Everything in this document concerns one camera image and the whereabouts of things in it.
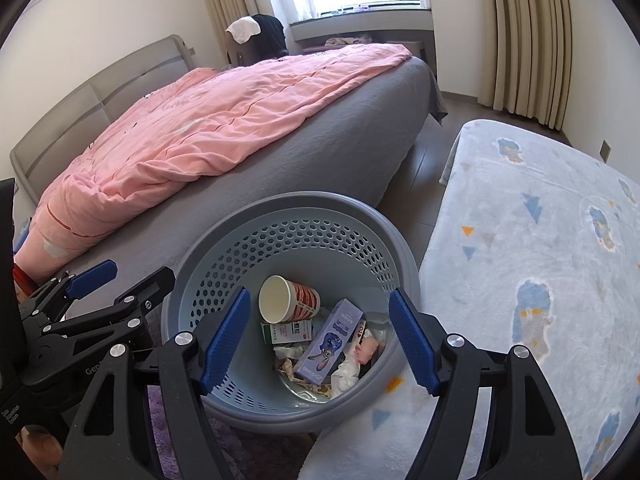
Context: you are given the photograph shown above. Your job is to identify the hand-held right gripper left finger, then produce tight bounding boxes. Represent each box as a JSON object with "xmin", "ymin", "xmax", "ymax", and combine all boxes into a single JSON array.
[{"xmin": 57, "ymin": 286, "xmax": 252, "ymax": 480}]

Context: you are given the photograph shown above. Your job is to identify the grey perforated waste basket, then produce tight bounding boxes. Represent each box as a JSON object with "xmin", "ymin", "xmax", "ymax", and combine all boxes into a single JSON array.
[{"xmin": 161, "ymin": 191, "xmax": 422, "ymax": 435}]

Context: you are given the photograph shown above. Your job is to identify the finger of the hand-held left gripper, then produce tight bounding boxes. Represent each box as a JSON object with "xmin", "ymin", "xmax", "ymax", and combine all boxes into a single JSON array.
[
  {"xmin": 22, "ymin": 259, "xmax": 118, "ymax": 321},
  {"xmin": 44, "ymin": 266, "xmax": 177, "ymax": 341}
]

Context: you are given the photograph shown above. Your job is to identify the grey headboard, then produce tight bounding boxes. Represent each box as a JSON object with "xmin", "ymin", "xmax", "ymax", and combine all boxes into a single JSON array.
[{"xmin": 10, "ymin": 35, "xmax": 196, "ymax": 201}]

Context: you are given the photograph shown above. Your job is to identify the white tissue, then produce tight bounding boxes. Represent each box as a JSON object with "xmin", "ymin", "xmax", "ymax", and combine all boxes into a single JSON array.
[{"xmin": 330, "ymin": 357, "xmax": 362, "ymax": 401}]

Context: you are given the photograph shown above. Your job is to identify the light blue printed blanket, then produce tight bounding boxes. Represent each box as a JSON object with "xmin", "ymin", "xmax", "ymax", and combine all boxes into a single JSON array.
[{"xmin": 300, "ymin": 119, "xmax": 640, "ymax": 480}]

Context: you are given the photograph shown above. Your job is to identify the pink quilt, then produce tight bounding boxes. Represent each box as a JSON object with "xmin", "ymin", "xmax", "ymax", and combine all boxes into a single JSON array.
[{"xmin": 14, "ymin": 42, "xmax": 413, "ymax": 281}]

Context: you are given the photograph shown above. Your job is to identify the pink toy pig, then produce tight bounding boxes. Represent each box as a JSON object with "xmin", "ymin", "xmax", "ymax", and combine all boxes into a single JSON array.
[{"xmin": 351, "ymin": 336, "xmax": 382, "ymax": 363}]

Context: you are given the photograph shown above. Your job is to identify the purple toothpaste box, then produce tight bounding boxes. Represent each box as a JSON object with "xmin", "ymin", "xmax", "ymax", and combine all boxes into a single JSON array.
[{"xmin": 294, "ymin": 298, "xmax": 365, "ymax": 383}]

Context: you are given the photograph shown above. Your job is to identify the chair with black clothing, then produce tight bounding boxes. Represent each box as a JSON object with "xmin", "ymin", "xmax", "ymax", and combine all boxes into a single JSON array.
[{"xmin": 225, "ymin": 14, "xmax": 290, "ymax": 68}]

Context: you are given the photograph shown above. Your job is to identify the person's left hand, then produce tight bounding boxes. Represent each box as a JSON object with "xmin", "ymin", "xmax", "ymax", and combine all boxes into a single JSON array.
[{"xmin": 17, "ymin": 427, "xmax": 63, "ymax": 480}]

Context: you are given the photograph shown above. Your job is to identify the green and white small box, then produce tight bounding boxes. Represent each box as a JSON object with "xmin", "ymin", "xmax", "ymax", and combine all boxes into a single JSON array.
[{"xmin": 260, "ymin": 321, "xmax": 313, "ymax": 346}]

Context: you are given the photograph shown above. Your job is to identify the beige curtain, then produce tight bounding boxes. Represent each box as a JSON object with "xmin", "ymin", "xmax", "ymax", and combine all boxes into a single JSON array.
[
  {"xmin": 195, "ymin": 0, "xmax": 273, "ymax": 68},
  {"xmin": 480, "ymin": 0, "xmax": 573, "ymax": 133}
]

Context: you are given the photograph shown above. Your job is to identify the red and cream snack wrapper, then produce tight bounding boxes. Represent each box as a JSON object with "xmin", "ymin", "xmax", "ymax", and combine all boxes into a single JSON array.
[{"xmin": 290, "ymin": 377, "xmax": 333, "ymax": 401}]

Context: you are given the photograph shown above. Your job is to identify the white cloth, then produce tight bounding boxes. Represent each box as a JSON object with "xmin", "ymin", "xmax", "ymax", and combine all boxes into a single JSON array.
[{"xmin": 225, "ymin": 16, "xmax": 262, "ymax": 45}]

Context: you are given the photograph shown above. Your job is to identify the white paper wrapper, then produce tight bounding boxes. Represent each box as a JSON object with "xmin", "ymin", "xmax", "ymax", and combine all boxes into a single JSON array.
[{"xmin": 272, "ymin": 344, "xmax": 306, "ymax": 376}]

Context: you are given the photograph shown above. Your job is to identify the red patterned paper cup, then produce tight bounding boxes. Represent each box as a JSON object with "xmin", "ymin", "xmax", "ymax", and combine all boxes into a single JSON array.
[{"xmin": 258, "ymin": 275, "xmax": 321, "ymax": 325}]

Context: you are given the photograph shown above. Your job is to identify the grey window sill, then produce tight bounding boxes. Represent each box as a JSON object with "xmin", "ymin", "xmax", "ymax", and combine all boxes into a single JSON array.
[{"xmin": 289, "ymin": 2, "xmax": 433, "ymax": 53}]

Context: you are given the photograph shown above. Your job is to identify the grey bed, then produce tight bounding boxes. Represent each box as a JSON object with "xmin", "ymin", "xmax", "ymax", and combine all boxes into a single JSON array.
[{"xmin": 10, "ymin": 35, "xmax": 448, "ymax": 301}]

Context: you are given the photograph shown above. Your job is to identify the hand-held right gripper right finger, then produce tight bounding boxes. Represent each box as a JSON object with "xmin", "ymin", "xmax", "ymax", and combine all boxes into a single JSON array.
[{"xmin": 389, "ymin": 287, "xmax": 583, "ymax": 480}]

